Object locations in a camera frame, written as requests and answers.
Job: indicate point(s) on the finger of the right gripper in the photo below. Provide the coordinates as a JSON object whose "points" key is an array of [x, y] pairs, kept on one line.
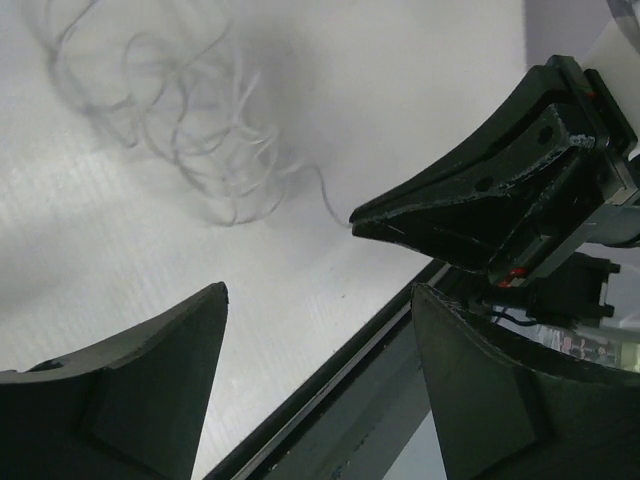
{"points": [[475, 233]]}

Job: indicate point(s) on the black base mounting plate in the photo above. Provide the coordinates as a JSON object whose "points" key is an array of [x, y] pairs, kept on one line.
{"points": [[323, 388]]}

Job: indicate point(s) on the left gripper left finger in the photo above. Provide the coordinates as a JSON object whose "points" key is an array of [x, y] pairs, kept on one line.
{"points": [[131, 406]]}

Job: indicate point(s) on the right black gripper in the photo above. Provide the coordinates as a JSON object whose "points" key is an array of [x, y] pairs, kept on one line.
{"points": [[581, 184]]}

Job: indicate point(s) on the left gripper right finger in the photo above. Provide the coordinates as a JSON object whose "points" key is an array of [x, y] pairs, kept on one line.
{"points": [[506, 407]]}

